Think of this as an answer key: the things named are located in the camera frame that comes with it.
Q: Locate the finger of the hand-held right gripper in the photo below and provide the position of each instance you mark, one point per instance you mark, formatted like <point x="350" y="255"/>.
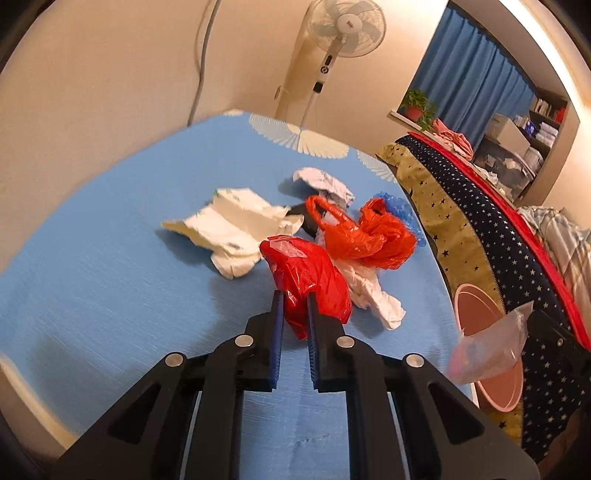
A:
<point x="556" y="333"/>

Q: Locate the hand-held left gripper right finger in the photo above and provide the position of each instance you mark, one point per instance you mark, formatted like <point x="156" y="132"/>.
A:
<point x="313" y="344"/>

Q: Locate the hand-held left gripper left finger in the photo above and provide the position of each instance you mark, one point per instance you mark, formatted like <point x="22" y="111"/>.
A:
<point x="276" y="344"/>

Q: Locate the clear plastic bag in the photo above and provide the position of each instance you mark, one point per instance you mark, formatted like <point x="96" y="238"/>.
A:
<point x="489" y="350"/>

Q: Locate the red plastic bag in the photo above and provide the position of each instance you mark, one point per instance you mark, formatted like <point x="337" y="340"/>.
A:
<point x="304" y="270"/>

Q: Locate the pink plastic basin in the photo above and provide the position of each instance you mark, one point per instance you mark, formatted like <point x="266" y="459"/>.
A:
<point x="480" y="314"/>

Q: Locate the orange plastic bag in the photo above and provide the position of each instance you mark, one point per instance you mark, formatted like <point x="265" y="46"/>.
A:
<point x="364" y="240"/>

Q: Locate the black plastic packet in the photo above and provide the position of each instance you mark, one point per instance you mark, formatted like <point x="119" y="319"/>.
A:
<point x="301" y="216"/>

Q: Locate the blue bubble plastic bag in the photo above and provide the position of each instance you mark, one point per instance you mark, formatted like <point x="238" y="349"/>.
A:
<point x="402" y="208"/>

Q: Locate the white plastic bag, lower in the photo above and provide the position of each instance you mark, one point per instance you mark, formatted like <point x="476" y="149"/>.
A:
<point x="369" y="288"/>

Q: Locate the pale striped cloth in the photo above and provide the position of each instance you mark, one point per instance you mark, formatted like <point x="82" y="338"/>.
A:
<point x="563" y="244"/>

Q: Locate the navy star-print blanket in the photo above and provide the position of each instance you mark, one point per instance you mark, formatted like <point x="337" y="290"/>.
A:
<point x="485" y="230"/>

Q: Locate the white plastic bag, large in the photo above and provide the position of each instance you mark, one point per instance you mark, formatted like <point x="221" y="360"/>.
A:
<point x="231" y="224"/>

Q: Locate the white plastic bag, far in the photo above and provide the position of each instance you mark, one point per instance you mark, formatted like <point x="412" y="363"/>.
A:
<point x="318" y="180"/>

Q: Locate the blue printed table cover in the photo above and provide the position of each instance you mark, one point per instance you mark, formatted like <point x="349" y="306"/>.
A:
<point x="115" y="300"/>

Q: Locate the clear storage box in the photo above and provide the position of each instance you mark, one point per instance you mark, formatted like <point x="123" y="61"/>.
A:
<point x="508" y="157"/>

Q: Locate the storage shelf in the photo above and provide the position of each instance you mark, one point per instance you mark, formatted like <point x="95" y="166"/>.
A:
<point x="547" y="120"/>

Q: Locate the pink clothes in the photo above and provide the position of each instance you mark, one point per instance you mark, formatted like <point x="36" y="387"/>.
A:
<point x="455" y="138"/>

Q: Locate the potted green plant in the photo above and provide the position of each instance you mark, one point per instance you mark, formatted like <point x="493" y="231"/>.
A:
<point x="418" y="108"/>

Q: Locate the blue curtain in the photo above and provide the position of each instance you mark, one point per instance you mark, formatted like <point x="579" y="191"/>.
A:
<point x="471" y="78"/>

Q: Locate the white standing fan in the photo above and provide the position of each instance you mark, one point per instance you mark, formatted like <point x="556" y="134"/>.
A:
<point x="341" y="23"/>

